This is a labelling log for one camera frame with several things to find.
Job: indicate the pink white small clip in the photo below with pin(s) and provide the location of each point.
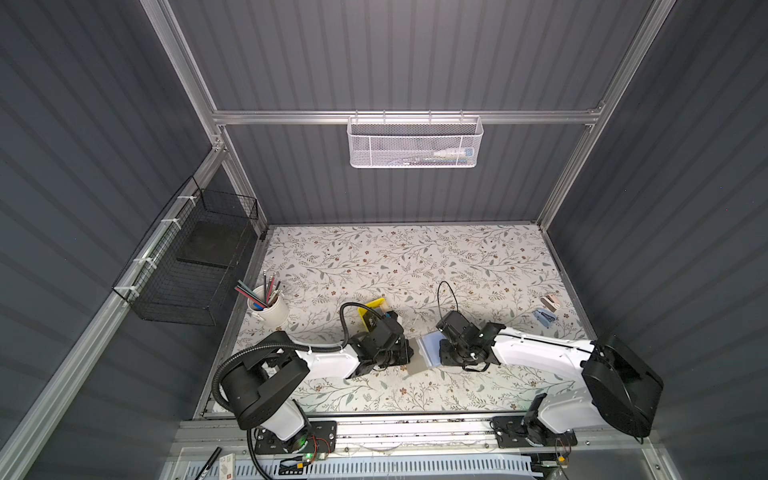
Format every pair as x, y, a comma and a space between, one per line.
550, 303

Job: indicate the white slotted cable duct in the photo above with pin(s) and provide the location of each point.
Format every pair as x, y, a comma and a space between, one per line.
402, 467

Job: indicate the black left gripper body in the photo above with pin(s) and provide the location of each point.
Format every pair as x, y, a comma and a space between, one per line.
381, 359

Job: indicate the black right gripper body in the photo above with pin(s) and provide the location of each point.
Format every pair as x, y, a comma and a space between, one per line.
459, 349

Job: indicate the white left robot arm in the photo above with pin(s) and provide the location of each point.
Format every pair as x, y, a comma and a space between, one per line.
257, 384

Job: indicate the white tube in basket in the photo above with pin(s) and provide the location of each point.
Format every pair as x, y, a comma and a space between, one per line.
455, 154

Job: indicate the aluminium frame post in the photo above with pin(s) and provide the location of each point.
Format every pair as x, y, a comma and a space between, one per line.
169, 32

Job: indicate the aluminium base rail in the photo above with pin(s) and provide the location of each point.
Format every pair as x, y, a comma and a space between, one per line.
390, 434

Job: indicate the white pen cup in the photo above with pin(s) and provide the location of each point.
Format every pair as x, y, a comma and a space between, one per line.
274, 316

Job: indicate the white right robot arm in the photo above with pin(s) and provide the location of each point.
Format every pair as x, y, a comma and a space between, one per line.
612, 385

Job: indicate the blue small clip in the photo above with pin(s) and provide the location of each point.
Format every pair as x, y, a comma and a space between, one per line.
545, 317

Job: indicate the black wire basket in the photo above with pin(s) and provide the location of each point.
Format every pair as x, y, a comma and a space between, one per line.
190, 273

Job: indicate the yellow plastic tray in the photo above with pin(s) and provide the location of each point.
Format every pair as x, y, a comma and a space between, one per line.
372, 311

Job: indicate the white wire mesh basket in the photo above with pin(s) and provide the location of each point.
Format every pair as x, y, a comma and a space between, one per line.
407, 143

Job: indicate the coloured pens in cup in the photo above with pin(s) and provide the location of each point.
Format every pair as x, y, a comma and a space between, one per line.
263, 295

